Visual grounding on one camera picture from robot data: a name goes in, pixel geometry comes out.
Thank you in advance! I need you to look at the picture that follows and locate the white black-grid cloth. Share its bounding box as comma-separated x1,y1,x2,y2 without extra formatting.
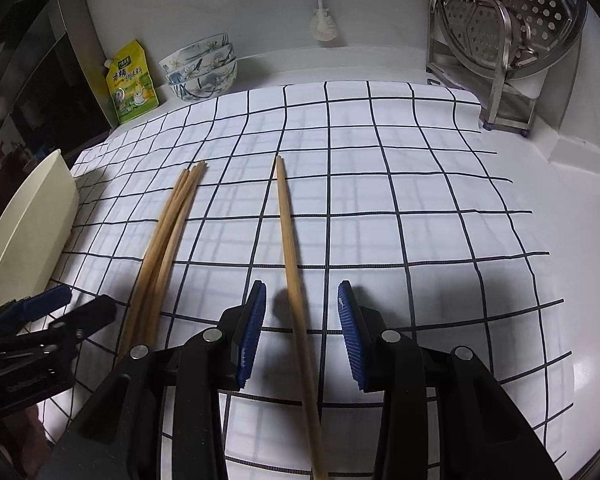
40,80,576,480

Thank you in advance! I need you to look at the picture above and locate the perforated steel steamer plate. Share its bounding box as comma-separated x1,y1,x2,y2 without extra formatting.
436,0,588,81

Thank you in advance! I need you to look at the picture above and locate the white long-handled dish brush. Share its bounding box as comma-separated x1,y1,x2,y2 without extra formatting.
309,0,337,43

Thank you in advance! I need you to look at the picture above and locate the cream round pan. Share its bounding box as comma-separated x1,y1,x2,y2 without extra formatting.
0,149,81,321

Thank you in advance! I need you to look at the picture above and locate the blue floral bowl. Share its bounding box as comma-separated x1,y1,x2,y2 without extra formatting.
169,57,238,103
165,42,235,86
159,32,229,73

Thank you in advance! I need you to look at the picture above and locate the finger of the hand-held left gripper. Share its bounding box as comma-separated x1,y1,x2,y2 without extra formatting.
0,284,74,337
49,293,118,347

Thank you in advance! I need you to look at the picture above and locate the steel dish rack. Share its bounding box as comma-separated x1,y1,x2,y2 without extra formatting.
426,0,551,136

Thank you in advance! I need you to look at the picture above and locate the bundle of wooden chopsticks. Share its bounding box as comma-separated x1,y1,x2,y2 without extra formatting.
122,165,197,356

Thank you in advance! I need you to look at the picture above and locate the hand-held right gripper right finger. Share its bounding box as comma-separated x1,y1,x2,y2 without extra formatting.
337,281,564,480

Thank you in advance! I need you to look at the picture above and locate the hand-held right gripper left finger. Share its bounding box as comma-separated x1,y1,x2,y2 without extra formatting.
37,281,268,480

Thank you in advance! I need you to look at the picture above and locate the yellow seasoning pouch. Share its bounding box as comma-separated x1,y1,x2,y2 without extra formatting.
104,40,160,126

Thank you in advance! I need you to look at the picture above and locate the range hood with black glass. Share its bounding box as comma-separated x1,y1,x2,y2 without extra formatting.
0,0,112,156

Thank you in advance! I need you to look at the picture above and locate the tan wooden chopstick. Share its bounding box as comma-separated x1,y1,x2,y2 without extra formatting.
132,163,203,353
142,160,208,351
275,156,331,480
115,167,191,361

